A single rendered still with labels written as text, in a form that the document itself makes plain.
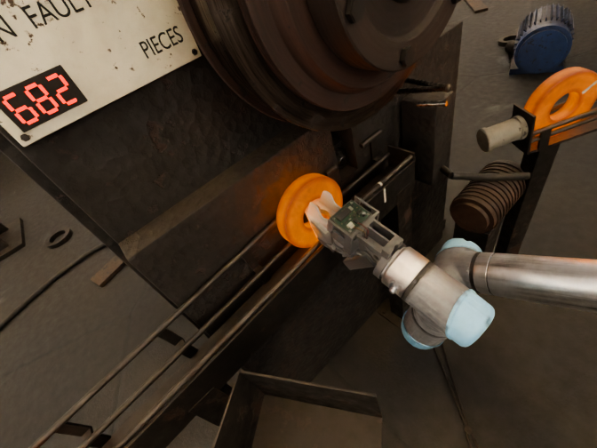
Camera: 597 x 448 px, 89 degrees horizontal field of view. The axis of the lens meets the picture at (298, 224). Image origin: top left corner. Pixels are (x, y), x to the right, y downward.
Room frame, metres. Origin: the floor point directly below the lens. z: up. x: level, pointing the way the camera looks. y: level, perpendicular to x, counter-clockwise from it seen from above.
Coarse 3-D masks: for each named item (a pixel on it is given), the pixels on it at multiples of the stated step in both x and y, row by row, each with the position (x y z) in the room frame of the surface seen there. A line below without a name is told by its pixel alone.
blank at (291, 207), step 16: (304, 176) 0.48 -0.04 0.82; (320, 176) 0.47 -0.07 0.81; (288, 192) 0.46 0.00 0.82; (304, 192) 0.45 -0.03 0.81; (320, 192) 0.46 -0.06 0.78; (336, 192) 0.48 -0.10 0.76; (288, 208) 0.43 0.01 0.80; (304, 208) 0.44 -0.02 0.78; (288, 224) 0.42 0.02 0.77; (304, 224) 0.44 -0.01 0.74; (288, 240) 0.42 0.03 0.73; (304, 240) 0.43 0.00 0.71
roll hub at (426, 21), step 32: (320, 0) 0.38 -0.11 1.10; (384, 0) 0.41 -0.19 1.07; (416, 0) 0.44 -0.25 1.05; (448, 0) 0.45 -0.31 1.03; (320, 32) 0.40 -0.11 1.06; (352, 32) 0.37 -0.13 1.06; (384, 32) 0.41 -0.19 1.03; (416, 32) 0.43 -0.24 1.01; (352, 64) 0.41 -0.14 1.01; (384, 64) 0.39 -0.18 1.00
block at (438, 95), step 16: (416, 96) 0.65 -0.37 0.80; (432, 96) 0.62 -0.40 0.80; (448, 96) 0.60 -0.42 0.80; (416, 112) 0.63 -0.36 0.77; (432, 112) 0.59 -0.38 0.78; (448, 112) 0.60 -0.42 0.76; (416, 128) 0.63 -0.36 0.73; (432, 128) 0.59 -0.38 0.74; (448, 128) 0.60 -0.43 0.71; (416, 144) 0.62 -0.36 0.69; (432, 144) 0.59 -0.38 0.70; (448, 144) 0.61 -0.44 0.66; (416, 160) 0.62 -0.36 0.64; (432, 160) 0.59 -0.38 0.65; (448, 160) 0.61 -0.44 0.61; (416, 176) 0.62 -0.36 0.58; (432, 176) 0.58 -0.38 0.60
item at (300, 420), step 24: (240, 384) 0.20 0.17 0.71; (264, 384) 0.20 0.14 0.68; (288, 384) 0.17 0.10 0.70; (312, 384) 0.16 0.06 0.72; (240, 408) 0.18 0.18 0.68; (264, 408) 0.19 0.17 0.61; (288, 408) 0.18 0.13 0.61; (312, 408) 0.16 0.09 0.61; (336, 408) 0.15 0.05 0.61; (360, 408) 0.13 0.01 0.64; (240, 432) 0.15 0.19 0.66; (264, 432) 0.16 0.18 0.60; (288, 432) 0.14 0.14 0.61; (312, 432) 0.13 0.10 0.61; (336, 432) 0.12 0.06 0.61; (360, 432) 0.11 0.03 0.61
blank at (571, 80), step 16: (560, 80) 0.53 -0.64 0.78; (576, 80) 0.53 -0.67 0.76; (592, 80) 0.52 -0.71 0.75; (544, 96) 0.53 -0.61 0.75; (560, 96) 0.53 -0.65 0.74; (576, 96) 0.54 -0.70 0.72; (592, 96) 0.52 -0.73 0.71; (544, 112) 0.53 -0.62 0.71; (560, 112) 0.55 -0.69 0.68; (576, 112) 0.52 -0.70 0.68
